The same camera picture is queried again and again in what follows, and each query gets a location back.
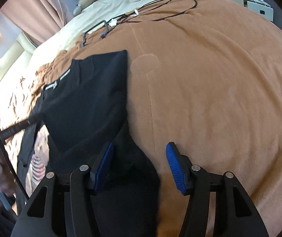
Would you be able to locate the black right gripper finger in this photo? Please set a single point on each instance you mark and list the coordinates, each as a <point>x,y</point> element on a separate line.
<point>21,125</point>

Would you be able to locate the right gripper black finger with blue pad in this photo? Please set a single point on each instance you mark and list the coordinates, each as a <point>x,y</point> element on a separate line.
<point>86,181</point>
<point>193,181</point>

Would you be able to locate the black teddy bear t-shirt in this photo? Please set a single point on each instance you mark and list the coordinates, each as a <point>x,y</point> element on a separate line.
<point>82,110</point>

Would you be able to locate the orange brown blanket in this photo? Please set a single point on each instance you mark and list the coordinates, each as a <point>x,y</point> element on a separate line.
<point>205,74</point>

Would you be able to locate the pink left curtain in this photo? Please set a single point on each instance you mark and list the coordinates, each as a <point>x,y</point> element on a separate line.
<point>38,19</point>

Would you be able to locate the pale yellow bed sheet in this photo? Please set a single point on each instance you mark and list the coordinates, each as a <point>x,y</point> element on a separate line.
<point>23,60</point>

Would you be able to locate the cream bedside drawer cabinet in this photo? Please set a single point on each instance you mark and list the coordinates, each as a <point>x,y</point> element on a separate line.
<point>259,7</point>

